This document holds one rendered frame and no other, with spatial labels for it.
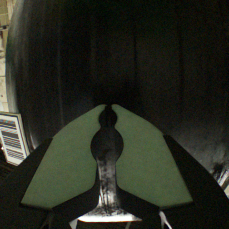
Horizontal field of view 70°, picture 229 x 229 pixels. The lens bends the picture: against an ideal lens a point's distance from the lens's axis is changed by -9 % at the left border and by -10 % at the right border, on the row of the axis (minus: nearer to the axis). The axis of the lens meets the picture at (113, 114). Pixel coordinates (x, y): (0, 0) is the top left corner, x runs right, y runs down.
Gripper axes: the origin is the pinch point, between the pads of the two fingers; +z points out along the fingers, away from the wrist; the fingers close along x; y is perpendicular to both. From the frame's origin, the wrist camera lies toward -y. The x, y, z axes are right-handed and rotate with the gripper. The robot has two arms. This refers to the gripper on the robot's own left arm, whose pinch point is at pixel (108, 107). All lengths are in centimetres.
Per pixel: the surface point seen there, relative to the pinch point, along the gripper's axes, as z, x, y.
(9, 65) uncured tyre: 5.5, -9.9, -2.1
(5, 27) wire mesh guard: 62, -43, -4
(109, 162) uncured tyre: 0.0, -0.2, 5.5
